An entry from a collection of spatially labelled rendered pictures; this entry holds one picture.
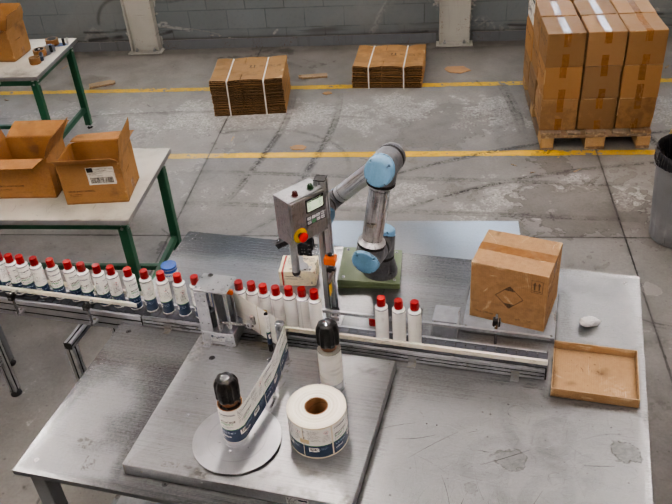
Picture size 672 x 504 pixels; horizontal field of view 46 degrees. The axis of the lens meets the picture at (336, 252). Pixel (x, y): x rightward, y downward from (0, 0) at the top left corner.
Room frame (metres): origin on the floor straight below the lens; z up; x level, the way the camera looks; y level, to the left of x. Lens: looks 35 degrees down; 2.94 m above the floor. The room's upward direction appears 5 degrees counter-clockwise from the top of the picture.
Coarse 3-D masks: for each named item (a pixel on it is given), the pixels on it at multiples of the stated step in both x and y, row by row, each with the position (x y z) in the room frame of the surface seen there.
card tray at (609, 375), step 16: (560, 352) 2.20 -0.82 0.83; (576, 352) 2.19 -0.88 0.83; (592, 352) 2.18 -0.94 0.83; (608, 352) 2.17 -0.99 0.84; (624, 352) 2.15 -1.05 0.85; (560, 368) 2.11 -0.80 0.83; (576, 368) 2.11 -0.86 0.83; (592, 368) 2.10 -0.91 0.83; (608, 368) 2.09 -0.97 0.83; (624, 368) 2.09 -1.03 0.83; (560, 384) 2.03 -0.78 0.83; (576, 384) 2.03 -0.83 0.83; (592, 384) 2.02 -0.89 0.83; (608, 384) 2.01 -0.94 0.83; (624, 384) 2.01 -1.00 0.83; (592, 400) 1.94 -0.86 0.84; (608, 400) 1.92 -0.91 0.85; (624, 400) 1.91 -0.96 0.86
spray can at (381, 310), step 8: (384, 296) 2.32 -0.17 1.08; (376, 304) 2.32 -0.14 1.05; (384, 304) 2.30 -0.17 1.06; (376, 312) 2.30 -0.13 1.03; (384, 312) 2.29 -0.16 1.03; (376, 320) 2.30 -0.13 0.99; (384, 320) 2.29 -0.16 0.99; (376, 328) 2.30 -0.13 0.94; (384, 328) 2.29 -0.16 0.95; (376, 336) 2.30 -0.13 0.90; (384, 336) 2.29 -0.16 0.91
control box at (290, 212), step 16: (288, 192) 2.48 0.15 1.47; (304, 192) 2.47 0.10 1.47; (320, 192) 2.48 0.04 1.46; (288, 208) 2.40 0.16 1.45; (304, 208) 2.43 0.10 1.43; (320, 208) 2.48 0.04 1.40; (288, 224) 2.41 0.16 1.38; (304, 224) 2.43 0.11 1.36; (320, 224) 2.47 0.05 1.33; (288, 240) 2.42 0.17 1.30
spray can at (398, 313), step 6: (396, 300) 2.29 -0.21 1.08; (402, 300) 2.28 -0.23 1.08; (396, 306) 2.27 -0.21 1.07; (402, 306) 2.28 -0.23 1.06; (396, 312) 2.27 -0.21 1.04; (402, 312) 2.27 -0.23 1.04; (396, 318) 2.27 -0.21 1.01; (402, 318) 2.27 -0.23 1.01; (396, 324) 2.27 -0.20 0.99; (402, 324) 2.27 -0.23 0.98; (396, 330) 2.27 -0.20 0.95; (402, 330) 2.26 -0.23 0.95; (396, 336) 2.27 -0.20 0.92; (402, 336) 2.26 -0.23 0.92
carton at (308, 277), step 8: (288, 256) 2.88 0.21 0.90; (304, 256) 2.87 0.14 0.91; (312, 256) 2.87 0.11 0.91; (288, 264) 2.82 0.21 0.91; (312, 264) 2.81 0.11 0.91; (280, 272) 2.77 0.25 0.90; (288, 272) 2.77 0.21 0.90; (304, 272) 2.75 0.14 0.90; (312, 272) 2.75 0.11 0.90; (280, 280) 2.77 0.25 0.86; (288, 280) 2.77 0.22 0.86; (296, 280) 2.76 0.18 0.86; (304, 280) 2.75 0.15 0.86; (312, 280) 2.75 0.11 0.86
